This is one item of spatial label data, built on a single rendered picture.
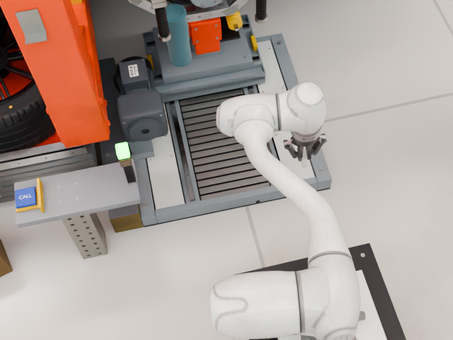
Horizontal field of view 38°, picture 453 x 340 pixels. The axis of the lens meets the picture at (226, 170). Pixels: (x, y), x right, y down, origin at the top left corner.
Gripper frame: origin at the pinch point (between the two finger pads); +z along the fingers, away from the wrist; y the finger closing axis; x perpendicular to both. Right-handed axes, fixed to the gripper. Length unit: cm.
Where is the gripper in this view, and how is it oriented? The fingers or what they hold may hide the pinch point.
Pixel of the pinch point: (303, 158)
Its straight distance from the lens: 207.4
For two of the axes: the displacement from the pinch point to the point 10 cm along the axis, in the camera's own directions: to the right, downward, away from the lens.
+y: 9.9, -1.6, -0.2
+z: 0.8, 3.9, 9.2
